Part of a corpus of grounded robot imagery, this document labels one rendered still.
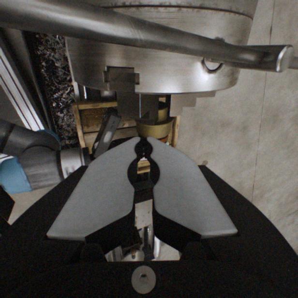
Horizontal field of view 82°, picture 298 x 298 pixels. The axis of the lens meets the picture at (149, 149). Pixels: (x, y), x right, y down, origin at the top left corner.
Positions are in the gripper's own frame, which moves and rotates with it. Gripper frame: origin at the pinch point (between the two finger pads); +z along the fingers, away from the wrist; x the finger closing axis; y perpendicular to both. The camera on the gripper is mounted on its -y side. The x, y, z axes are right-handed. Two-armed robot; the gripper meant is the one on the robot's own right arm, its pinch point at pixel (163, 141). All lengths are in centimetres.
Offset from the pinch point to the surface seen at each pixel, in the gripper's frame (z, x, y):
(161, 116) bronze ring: -2.5, 3.3, -8.0
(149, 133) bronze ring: -5.5, 3.3, -4.6
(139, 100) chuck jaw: -10.4, 11.9, -14.2
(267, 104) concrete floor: 193, -108, 36
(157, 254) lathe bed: 11, -21, 98
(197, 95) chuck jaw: 5.6, 3.6, -12.0
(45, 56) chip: -29, -51, -18
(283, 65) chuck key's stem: -1.1, 24.4, -19.6
